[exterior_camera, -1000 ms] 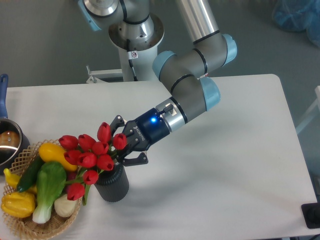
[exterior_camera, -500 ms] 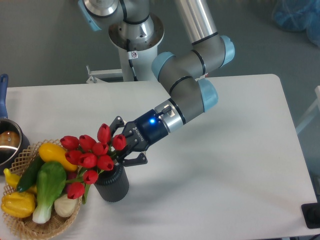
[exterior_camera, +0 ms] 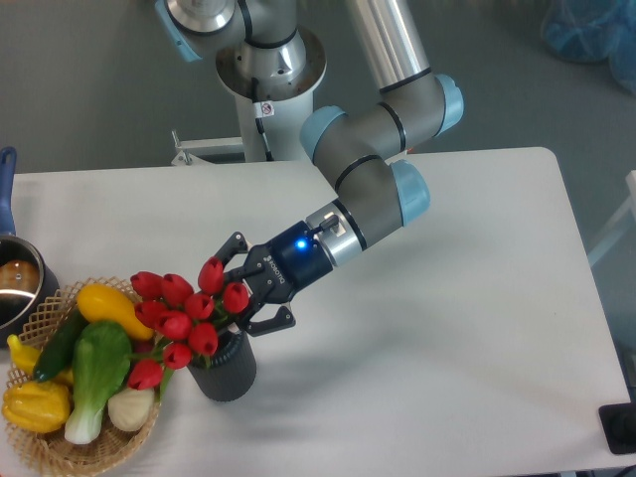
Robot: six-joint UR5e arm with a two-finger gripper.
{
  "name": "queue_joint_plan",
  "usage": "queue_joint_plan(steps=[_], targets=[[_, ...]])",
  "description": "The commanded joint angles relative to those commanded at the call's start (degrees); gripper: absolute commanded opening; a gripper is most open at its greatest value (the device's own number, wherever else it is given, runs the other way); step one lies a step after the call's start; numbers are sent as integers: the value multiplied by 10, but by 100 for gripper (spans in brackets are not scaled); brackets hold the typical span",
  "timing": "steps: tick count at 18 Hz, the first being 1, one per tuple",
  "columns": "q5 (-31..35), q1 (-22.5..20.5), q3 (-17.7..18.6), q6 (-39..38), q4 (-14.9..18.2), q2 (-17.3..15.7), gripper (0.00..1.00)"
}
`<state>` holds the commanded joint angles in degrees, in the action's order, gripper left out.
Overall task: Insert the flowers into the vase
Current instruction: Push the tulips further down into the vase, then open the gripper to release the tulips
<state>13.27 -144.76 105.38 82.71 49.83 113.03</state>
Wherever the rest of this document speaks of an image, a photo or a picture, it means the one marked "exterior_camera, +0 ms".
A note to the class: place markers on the red tulip bouquet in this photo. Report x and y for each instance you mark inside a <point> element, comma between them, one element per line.
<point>189,322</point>

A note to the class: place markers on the small yellow gourd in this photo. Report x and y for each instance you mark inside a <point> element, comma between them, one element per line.
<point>25,358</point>

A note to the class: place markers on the white garlic bulb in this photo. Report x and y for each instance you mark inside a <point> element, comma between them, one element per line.
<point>129,409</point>

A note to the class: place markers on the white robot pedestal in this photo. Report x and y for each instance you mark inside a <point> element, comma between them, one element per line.
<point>273,89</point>

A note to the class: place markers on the white frame at right edge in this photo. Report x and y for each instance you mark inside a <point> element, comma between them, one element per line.
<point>619,223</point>

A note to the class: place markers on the yellow squash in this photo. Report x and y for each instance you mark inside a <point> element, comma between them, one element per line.
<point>99,302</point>

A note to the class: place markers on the black device at table edge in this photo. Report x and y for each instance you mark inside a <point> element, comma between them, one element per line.
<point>618,423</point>

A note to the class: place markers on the green cucumber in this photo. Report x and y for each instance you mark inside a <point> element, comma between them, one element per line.
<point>58,353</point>

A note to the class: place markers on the yellow bell pepper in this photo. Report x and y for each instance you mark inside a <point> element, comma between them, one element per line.
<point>37,407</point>

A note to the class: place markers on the blue plastic bag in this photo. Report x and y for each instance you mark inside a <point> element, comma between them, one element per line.
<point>588,32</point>

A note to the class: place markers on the dark grey ribbed vase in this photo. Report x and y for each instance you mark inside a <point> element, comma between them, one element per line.
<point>232,369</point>

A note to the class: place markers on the blue handled saucepan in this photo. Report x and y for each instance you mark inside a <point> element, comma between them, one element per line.
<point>26,280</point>

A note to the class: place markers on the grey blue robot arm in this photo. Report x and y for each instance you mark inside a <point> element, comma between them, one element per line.
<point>376,191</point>

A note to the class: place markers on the green bok choy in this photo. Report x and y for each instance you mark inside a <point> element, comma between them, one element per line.
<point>100,365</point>

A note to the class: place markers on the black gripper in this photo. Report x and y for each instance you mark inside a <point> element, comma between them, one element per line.
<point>274,272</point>

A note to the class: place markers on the woven wicker basket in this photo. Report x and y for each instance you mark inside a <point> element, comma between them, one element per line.
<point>50,454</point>

